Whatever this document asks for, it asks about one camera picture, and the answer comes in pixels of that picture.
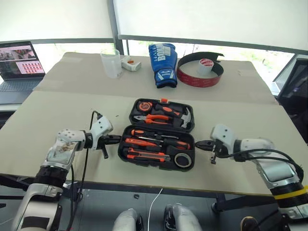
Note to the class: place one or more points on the white roller blind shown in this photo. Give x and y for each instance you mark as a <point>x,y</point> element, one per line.
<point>216,21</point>
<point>53,19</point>

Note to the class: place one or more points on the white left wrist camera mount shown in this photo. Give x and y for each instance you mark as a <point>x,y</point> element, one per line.
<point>101,127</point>

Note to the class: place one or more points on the clear plastic measuring cup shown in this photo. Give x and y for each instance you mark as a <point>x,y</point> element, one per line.
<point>111,65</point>

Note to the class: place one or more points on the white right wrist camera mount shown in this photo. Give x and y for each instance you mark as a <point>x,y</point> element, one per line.
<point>225,136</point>

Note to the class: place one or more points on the black orange shoe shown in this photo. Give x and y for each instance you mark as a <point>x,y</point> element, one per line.
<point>249,223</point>

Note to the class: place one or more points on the white tape roll red top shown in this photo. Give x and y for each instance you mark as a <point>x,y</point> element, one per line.
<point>205,67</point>

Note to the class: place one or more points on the black computer monitor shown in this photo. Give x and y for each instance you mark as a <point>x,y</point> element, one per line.
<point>293,81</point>

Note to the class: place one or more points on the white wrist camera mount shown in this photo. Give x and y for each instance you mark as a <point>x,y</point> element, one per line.
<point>225,136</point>
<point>101,127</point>

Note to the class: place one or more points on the white device with orange button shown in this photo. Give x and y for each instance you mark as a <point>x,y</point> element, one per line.
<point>131,65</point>

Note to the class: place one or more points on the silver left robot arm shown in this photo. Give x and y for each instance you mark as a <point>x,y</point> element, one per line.
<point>62,146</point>

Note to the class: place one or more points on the dark grey window post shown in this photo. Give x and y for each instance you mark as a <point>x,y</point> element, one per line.
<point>115,24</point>

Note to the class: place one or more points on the black table leg frame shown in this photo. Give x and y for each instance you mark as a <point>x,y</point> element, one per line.
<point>74,190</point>
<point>240,203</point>

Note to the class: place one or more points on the open laptop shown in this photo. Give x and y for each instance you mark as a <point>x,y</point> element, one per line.
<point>16,69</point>

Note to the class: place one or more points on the black plastic tool case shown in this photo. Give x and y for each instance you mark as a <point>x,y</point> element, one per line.
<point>154,166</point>

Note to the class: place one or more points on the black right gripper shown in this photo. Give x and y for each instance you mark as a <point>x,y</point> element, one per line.
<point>216,146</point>

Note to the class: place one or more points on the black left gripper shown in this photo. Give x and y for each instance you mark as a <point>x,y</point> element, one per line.
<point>105,140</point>

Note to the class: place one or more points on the black electrical tape roll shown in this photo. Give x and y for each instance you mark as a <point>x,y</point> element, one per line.
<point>178,163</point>

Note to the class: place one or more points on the small black floor object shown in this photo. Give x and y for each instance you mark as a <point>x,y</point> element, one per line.
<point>136,196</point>

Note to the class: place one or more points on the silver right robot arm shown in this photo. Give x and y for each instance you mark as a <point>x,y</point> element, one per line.
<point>276,168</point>

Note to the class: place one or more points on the blue boxing glove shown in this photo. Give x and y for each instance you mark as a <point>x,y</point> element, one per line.
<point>163,65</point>

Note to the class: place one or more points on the orange black utility knife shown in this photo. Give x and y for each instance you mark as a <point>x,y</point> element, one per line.
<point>144,156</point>

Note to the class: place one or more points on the red black coiled belt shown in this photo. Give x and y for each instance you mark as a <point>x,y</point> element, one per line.
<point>199,83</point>

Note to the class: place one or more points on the orange black tape measure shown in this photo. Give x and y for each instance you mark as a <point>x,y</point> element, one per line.
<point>145,106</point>

